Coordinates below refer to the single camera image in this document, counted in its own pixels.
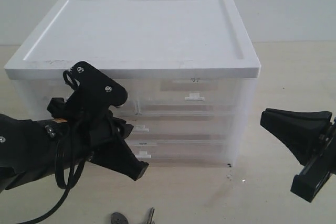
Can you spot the top right clear drawer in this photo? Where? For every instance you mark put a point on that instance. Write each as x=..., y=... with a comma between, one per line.
x=194, y=96

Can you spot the wide clear drawer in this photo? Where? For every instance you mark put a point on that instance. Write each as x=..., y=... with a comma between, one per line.
x=182, y=128
x=192, y=154

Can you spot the key bunch with blue fob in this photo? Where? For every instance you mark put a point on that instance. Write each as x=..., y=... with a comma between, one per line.
x=122, y=217

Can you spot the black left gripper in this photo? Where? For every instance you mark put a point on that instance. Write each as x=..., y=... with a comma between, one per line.
x=82, y=128

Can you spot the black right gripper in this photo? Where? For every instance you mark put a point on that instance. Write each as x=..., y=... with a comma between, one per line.
x=310, y=136

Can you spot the white translucent drawer cabinet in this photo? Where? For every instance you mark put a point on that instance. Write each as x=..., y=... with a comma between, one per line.
x=132, y=40

